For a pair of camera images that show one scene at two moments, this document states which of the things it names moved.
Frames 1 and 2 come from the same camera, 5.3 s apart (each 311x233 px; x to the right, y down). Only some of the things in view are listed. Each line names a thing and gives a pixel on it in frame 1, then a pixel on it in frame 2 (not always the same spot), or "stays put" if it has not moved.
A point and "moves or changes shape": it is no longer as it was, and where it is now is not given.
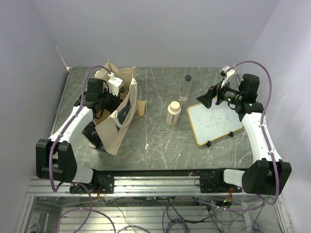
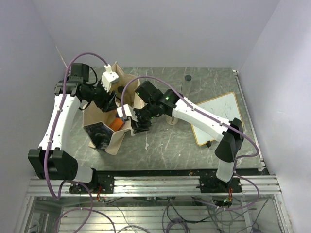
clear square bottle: (185, 88) stays put
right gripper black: (207, 98) to (140, 125)
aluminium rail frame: (131, 186) stays put
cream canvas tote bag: (110, 124) moves or changes shape
